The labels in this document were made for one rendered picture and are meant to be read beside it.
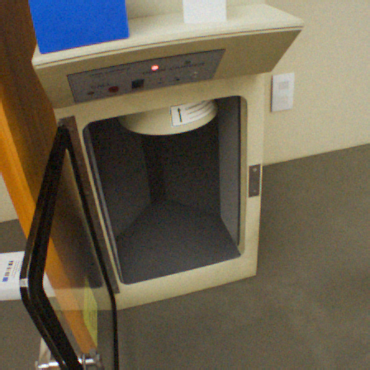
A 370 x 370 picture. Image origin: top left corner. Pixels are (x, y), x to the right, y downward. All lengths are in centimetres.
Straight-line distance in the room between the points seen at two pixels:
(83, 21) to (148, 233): 58
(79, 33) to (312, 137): 100
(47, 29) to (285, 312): 67
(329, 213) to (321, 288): 26
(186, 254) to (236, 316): 17
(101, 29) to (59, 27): 4
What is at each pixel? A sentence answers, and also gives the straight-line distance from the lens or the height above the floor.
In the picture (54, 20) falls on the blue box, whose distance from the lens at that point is 45.
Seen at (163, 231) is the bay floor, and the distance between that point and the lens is 91.
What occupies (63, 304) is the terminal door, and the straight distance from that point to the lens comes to 44.
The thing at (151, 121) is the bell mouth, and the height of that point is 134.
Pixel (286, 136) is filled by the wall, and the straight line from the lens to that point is 127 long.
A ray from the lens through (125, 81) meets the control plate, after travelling 52.
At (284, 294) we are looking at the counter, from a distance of 88.
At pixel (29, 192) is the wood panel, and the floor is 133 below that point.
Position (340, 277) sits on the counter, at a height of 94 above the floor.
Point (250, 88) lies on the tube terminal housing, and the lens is 64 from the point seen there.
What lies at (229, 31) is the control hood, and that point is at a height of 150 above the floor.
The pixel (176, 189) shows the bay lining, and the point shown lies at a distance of 96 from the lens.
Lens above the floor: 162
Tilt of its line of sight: 36 degrees down
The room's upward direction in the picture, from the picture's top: 5 degrees counter-clockwise
